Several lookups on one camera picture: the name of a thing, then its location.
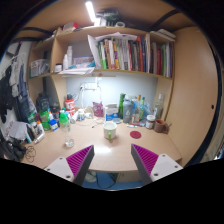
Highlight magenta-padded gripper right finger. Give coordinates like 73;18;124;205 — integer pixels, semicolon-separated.
130;143;184;186

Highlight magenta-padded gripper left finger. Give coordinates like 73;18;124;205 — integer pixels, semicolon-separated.
43;144;96;187

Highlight clear bottle with green cap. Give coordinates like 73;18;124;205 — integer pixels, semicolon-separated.
59;111;76;149

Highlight flat round red coaster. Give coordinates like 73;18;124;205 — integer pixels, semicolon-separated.
129;130;142;140

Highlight brown ceramic mug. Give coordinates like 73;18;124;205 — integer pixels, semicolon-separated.
153;118;171;134

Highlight brown jar with white lid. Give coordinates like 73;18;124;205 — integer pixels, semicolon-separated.
145;114;157;130

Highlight small white blue-label bottle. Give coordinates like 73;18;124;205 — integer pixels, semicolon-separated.
77;109;86;122

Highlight light blue hairbrush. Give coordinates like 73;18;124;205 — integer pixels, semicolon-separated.
111;117;124;125

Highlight slim bottle with green cap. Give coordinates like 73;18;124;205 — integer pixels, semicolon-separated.
139;96;147;121

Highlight clear glass liquor bottle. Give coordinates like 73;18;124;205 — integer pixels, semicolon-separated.
153;93;165;120

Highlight pink snack bag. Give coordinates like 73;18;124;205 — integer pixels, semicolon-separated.
92;101;105;118

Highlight dark plastic bottle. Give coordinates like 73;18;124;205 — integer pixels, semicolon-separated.
35;92;51;114

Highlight hanging dark clothes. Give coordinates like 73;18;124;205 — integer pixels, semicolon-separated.
0;43;34;124

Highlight wooden shelf unit with books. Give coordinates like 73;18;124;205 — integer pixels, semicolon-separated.
27;20;177;81

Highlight long fluorescent tube light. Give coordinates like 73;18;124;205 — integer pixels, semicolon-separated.
84;0;98;24

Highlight white mug with green handle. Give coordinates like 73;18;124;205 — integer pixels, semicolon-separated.
102;120;118;140

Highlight white cable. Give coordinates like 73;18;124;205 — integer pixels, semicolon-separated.
77;84;103;128

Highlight black cable bundle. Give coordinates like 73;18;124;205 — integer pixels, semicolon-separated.
0;138;28;163

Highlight white wall power socket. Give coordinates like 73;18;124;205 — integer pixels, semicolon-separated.
79;82;98;92

